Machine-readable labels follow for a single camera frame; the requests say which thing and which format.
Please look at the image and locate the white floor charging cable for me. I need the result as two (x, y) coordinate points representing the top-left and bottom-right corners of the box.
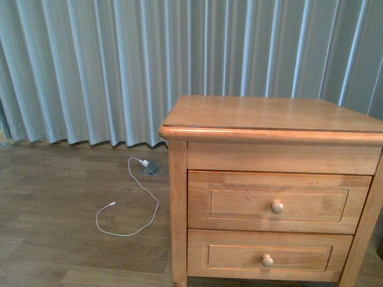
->
(95, 157), (160, 237)

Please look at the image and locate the light grey pleated curtain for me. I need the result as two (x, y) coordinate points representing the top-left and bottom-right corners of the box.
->
(1, 1), (382, 145)

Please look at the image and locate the open metal floor socket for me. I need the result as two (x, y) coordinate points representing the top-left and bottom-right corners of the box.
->
(141, 160), (160, 176)

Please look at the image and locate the wooden nightstand cabinet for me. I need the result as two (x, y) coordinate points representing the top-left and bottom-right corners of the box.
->
(159, 95), (382, 286)

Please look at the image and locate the wooden drawer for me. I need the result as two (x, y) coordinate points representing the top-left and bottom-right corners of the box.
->
(187, 230), (352, 282)
(187, 170), (372, 234)

